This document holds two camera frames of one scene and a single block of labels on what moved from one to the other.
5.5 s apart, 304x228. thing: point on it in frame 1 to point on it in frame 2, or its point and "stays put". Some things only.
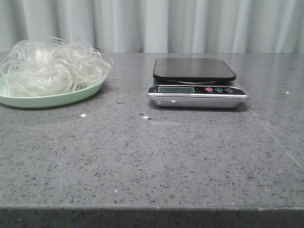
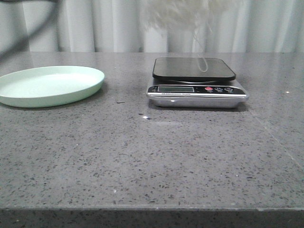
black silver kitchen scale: (194, 83) stays put
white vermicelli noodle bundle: (36, 67) to (198, 16)
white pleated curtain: (111, 26) stays put
